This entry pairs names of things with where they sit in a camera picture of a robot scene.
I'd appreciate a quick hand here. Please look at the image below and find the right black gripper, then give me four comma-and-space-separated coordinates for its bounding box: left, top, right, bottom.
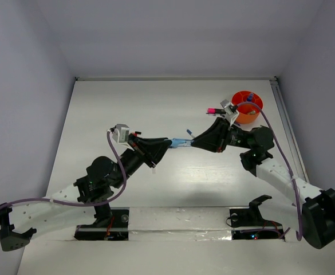
190, 116, 253, 152

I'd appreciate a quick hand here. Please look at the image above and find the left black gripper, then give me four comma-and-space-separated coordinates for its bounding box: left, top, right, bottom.
113, 134, 173, 188

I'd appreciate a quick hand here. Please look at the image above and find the light blue translucent pen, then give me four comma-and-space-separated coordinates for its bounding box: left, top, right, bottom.
170, 138, 193, 149

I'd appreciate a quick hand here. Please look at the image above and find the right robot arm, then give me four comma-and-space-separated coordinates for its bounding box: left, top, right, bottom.
191, 117, 335, 249

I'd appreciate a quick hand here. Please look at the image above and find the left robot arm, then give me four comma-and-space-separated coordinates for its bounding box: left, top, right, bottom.
0, 134, 173, 252

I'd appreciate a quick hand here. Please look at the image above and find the blue capped white marker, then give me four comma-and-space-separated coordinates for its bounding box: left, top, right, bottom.
186, 129, 195, 139

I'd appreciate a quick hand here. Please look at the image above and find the pink black highlighter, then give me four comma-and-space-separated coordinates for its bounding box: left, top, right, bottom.
207, 108, 226, 115

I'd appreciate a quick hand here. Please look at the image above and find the orange round compartment container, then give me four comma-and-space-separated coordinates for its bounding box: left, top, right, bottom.
231, 91, 263, 124

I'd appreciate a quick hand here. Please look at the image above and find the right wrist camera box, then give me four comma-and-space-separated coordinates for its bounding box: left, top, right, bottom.
220, 99, 239, 125

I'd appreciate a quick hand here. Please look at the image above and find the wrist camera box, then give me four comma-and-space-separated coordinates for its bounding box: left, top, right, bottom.
220, 99, 239, 125
108, 124, 130, 146

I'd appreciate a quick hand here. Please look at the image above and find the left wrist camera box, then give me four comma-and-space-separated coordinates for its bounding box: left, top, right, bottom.
108, 124, 130, 146

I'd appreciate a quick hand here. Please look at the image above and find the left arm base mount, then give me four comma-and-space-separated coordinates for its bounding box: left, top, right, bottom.
74, 206, 129, 241

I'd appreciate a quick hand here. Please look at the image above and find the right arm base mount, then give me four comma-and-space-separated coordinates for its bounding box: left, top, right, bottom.
225, 195, 285, 241

